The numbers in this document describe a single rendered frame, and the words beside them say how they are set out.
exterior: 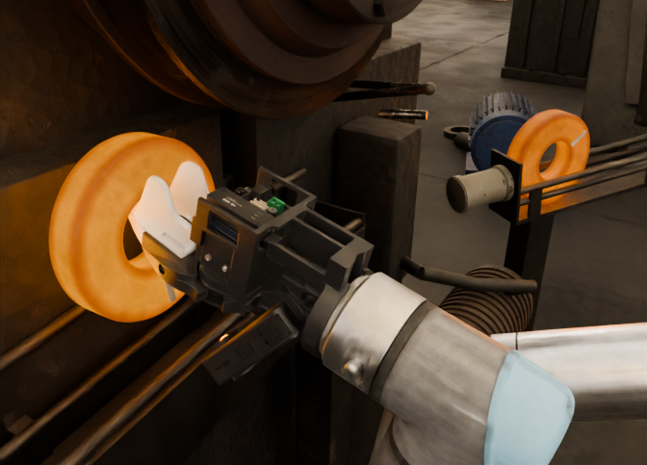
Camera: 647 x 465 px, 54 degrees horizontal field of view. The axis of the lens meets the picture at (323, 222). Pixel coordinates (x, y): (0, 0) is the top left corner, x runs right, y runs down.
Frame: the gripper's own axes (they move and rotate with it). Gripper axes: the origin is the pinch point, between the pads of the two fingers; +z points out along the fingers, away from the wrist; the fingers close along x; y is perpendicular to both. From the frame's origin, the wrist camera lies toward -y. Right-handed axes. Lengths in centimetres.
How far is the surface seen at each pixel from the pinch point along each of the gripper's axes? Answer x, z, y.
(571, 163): -73, -23, -10
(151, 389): 4.1, -7.1, -13.3
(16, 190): 6.5, 6.5, 0.7
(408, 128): -44.5, -4.4, -4.0
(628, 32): -294, -2, -30
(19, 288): 8.1, 4.4, -7.1
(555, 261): -170, -26, -83
